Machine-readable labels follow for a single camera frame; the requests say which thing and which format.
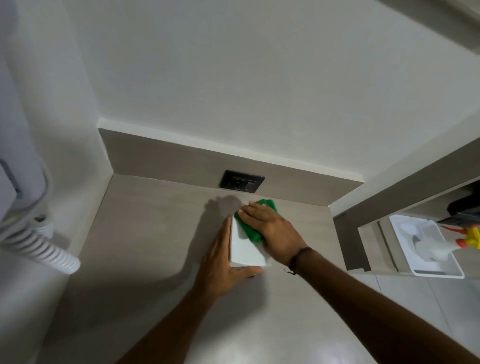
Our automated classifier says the person's right hand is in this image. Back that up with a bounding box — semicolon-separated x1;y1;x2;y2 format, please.
238;201;309;268

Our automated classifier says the person's left hand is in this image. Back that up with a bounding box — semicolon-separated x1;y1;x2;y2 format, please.
193;215;264;302

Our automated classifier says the green cleaning cloth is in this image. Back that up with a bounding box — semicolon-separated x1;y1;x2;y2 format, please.
234;199;279;245

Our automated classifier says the white box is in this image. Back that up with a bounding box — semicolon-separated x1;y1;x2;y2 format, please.
229;215;272;269

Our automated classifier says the person's left forearm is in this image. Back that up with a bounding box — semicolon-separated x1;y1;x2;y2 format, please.
116;288;218;364

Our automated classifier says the person's right forearm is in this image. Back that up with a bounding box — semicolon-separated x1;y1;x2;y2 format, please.
290;249;480;364

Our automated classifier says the wooden shelf unit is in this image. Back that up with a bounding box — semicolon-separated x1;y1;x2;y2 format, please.
332;148;480;278

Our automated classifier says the white plastic tray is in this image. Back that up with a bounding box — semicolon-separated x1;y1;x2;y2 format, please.
388;214;466;280

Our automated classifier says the clear spray bottle yellow nozzle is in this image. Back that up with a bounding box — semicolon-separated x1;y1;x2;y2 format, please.
412;224;480;263

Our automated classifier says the dark wrist bracelet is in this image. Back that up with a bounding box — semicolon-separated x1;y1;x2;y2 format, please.
283;245;314;275

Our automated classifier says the black wall socket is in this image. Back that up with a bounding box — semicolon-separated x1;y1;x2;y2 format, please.
219;169;266;194

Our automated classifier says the white coiled hose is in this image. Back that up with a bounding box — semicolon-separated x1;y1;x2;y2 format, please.
0;213;82;277

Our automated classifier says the white wall-mounted appliance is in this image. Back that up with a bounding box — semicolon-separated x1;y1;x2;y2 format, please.
0;52;52;233

